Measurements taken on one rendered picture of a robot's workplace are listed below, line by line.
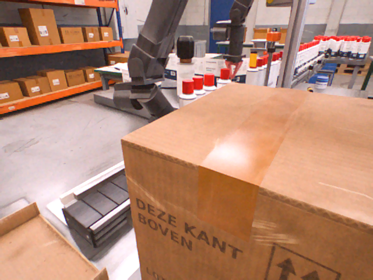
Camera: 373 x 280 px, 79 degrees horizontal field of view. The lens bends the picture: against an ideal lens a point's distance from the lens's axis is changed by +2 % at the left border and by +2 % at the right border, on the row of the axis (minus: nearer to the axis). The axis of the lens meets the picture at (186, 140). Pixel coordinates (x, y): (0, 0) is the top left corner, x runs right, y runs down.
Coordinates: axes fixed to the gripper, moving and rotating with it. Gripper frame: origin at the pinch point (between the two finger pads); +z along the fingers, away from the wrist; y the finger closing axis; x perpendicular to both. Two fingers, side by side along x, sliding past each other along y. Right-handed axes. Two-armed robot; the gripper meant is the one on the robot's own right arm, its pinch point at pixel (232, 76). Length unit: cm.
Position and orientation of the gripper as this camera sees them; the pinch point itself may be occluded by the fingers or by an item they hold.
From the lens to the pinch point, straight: 105.3
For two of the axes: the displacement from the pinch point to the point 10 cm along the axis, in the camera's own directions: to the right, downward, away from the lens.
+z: -0.2, 8.8, 4.8
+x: 8.1, 3.0, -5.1
